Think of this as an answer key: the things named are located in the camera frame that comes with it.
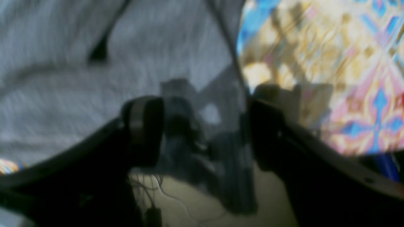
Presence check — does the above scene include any grey T-shirt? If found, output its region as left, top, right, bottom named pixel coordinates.
left=0, top=0, right=246, bottom=165

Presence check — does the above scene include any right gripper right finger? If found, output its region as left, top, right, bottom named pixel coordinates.
left=248, top=99, right=403, bottom=227

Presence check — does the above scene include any patterned colourful tablecloth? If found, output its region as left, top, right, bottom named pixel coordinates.
left=1, top=0, right=403, bottom=176

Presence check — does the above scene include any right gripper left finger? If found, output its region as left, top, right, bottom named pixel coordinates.
left=1, top=96, right=164, bottom=227

